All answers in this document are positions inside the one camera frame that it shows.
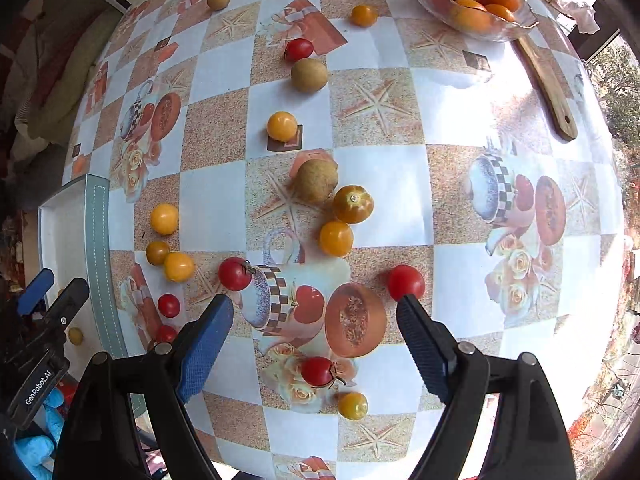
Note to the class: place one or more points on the far olive round fruit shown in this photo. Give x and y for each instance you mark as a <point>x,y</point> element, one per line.
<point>217,5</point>

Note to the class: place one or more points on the small red cherry tomato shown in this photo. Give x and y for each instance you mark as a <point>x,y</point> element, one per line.
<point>168,305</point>

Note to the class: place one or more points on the white shallow tray box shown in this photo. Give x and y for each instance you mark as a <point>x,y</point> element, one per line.
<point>73,243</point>

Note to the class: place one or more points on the large red tomato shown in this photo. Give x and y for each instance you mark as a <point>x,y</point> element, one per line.
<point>165,333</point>

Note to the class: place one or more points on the red tomato far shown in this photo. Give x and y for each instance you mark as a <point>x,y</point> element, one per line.
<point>297,49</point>

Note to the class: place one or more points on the brown longan fruit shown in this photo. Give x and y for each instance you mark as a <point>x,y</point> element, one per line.
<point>315,180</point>

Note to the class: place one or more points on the yellow tomato on square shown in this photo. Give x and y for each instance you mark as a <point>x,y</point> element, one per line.
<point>282,126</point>

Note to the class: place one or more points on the green sofa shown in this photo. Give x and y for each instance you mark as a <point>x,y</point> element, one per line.
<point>57,58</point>

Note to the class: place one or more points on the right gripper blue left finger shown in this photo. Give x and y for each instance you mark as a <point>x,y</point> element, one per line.
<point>200,344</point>

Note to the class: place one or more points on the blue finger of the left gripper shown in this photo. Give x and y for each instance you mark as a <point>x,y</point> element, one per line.
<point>68,303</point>
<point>35,292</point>

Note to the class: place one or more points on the glass fruit bowl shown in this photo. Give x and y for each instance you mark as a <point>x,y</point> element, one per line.
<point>491,23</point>

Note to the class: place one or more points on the red tomato lower right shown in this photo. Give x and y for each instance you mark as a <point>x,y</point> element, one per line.
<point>405,280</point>

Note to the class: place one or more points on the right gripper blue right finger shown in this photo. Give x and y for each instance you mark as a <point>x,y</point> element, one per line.
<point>430,347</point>

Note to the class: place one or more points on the yellow tomato near gripper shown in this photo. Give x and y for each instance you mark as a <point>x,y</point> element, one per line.
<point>178,267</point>

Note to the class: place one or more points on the wooden spatula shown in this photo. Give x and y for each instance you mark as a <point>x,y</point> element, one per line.
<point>551,89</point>

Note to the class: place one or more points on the small yellow tomato bottom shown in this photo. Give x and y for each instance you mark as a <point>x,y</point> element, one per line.
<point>353,405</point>

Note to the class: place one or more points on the small orange tomato far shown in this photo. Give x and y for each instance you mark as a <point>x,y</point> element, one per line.
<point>363,15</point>

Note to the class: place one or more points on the brown kiwi-like fruit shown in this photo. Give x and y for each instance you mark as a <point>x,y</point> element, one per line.
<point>309,75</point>

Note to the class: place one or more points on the orange yellow cherry tomato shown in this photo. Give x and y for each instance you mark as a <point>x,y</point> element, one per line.
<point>336,238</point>

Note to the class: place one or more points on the blue gloved left hand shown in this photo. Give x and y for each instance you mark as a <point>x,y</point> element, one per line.
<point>33,451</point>

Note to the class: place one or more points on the red tomato with stem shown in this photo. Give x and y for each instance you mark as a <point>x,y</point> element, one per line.
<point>320,372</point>

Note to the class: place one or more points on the green-orange tomato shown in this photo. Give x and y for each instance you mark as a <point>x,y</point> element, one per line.
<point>352,204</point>

